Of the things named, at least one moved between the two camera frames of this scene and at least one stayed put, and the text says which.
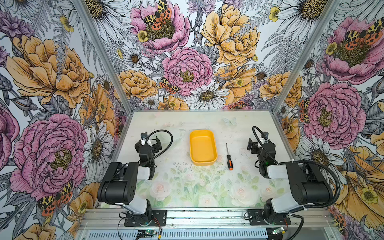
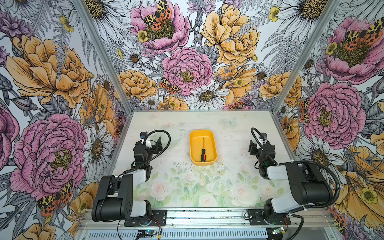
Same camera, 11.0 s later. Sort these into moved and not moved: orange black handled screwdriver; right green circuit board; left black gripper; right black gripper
Moved: orange black handled screwdriver
Not moved: left black gripper; right black gripper; right green circuit board
